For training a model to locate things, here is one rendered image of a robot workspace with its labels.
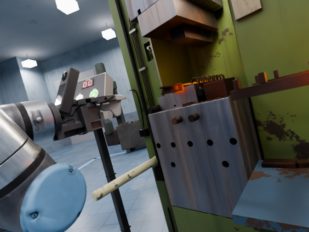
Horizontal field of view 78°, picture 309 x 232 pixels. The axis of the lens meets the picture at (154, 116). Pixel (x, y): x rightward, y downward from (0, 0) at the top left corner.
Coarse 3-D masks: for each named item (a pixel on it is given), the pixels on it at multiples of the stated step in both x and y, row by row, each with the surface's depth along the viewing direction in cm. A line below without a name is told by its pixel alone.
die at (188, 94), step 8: (184, 88) 79; (192, 88) 77; (168, 96) 85; (176, 96) 82; (184, 96) 80; (192, 96) 77; (200, 96) 79; (160, 104) 89; (168, 104) 86; (176, 104) 83
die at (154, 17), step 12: (168, 0) 75; (180, 0) 78; (144, 12) 84; (156, 12) 80; (168, 12) 76; (180, 12) 77; (192, 12) 85; (204, 12) 94; (144, 24) 85; (156, 24) 81; (168, 24) 82; (180, 24) 85; (192, 24) 89; (204, 24) 93; (216, 24) 104; (144, 36) 88; (156, 36) 92; (168, 36) 96
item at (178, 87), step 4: (176, 84) 78; (180, 84) 78; (184, 84) 82; (188, 84) 85; (160, 88) 74; (164, 88) 73; (168, 88) 75; (172, 88) 77; (176, 88) 79; (180, 88) 79; (164, 92) 73; (168, 92) 73; (172, 92) 76; (176, 92) 81
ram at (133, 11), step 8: (128, 0) 89; (136, 0) 86; (144, 0) 83; (152, 0) 80; (192, 0) 86; (200, 0) 88; (208, 0) 90; (216, 0) 95; (128, 8) 90; (136, 8) 87; (144, 8) 84; (208, 8) 98; (216, 8) 101; (136, 16) 88
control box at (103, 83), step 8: (104, 72) 107; (88, 80) 109; (96, 80) 107; (104, 80) 104; (112, 80) 112; (80, 88) 109; (88, 88) 107; (96, 88) 104; (104, 88) 102; (112, 88) 109; (88, 96) 104; (96, 96) 102; (104, 120) 99; (112, 120) 101
